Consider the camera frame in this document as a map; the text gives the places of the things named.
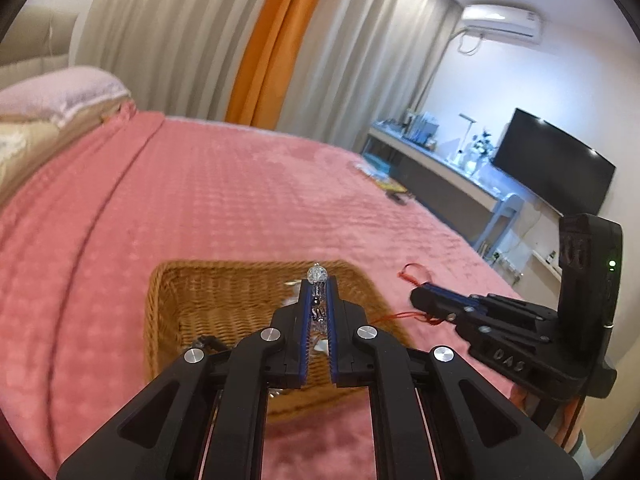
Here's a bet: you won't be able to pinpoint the black television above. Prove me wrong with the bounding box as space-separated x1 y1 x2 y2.
492 107 617 217

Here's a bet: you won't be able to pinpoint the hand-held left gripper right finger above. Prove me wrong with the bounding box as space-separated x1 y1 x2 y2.
324 278 584 480

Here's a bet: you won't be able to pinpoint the light purple pillow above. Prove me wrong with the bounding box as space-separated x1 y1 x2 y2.
0 66 132 129

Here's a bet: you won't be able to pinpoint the white air conditioner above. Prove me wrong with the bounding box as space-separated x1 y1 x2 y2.
460 4 544 46

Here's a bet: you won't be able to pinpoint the white wall desk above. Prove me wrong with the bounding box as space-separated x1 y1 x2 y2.
362 122 507 242

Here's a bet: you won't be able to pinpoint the orange curtain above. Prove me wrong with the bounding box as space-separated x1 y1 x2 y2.
225 0 342 132

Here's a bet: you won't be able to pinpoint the clear crystal bead bracelet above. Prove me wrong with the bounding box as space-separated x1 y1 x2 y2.
306 262 331 347

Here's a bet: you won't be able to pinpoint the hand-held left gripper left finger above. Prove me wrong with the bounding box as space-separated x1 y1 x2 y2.
56 280 314 480

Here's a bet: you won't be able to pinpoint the person's right hand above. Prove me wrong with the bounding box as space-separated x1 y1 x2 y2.
511 382 586 454

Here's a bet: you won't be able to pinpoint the beige padded headboard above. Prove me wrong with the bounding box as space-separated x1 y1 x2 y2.
0 7 79 67

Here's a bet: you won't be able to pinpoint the row of desk books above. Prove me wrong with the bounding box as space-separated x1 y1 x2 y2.
402 110 442 149

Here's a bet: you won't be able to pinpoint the red string bracelet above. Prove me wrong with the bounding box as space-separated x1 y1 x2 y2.
367 262 454 329

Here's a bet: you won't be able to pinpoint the white flower vase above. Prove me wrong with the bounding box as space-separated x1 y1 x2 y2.
467 130 496 172

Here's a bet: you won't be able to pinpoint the grey curtain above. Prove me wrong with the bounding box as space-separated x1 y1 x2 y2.
70 0 297 122
277 0 464 152

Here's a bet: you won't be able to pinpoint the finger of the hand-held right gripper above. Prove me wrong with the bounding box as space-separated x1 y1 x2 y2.
420 283 559 322
409 290 489 347

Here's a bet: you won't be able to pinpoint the brown woven basket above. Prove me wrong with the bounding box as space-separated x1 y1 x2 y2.
143 259 419 397

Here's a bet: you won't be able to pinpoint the light blue chair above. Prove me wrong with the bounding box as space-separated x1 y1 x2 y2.
475 192 524 262

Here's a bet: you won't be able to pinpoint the white desk lamp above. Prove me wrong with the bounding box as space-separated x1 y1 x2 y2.
452 112 476 166

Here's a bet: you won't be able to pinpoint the colourful books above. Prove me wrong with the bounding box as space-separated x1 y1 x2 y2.
350 160 409 197

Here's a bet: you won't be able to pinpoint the pink fleece blanket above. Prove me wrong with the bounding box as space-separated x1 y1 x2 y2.
0 110 532 480

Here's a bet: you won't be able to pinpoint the black smartwatch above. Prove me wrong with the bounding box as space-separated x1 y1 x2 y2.
192 335 236 357

